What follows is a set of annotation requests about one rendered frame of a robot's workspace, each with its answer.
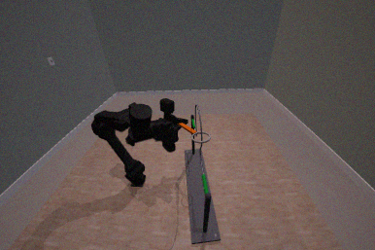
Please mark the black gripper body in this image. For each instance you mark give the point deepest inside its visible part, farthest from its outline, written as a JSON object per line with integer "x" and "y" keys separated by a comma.
{"x": 166, "y": 106}

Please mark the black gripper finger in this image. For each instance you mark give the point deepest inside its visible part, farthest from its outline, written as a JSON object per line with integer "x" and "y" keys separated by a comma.
{"x": 178, "y": 120}
{"x": 178, "y": 127}

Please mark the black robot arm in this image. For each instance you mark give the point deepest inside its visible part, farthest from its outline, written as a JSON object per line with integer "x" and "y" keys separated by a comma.
{"x": 137, "y": 117}

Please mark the orange handle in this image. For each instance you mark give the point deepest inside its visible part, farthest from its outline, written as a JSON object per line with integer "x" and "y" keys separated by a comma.
{"x": 193, "y": 132}

